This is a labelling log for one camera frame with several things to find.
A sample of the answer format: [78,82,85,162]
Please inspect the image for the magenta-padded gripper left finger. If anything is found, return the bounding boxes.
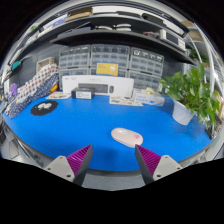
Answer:
[44,144,94,187]

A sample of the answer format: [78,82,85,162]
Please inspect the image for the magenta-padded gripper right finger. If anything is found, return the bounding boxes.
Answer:
[134,144,184,185]

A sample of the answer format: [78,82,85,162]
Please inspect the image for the pink computer mouse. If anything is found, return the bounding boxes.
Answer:
[110,127,144,148]

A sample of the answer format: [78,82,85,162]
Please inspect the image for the black round mouse pad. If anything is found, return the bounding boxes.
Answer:
[30,99,60,117]

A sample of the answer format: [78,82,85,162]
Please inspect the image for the white blue tissue box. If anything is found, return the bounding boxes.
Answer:
[132,87,166,107]

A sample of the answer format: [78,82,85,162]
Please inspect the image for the colourful sticker sheet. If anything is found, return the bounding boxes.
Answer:
[109,95,144,108]
[45,91,72,100]

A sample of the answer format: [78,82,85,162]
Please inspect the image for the small black box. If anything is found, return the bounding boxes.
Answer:
[70,87,96,100]

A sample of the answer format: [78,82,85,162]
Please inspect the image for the green plant in white pot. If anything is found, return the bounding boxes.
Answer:
[159,63,223,134]

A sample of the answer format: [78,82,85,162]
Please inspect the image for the red blue checkered cloth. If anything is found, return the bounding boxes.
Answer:
[14,63,60,104]

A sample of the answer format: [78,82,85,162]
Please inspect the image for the long white keyboard box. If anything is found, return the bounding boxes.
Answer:
[61,74,135,98]

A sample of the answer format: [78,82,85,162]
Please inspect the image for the beige woven basket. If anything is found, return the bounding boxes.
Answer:
[35,56,56,74]

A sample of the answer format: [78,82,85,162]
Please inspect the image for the yellow card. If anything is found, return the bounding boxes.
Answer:
[96,62,120,77]

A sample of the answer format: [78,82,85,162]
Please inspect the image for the black shelf unit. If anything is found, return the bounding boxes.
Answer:
[6,4,201,66]

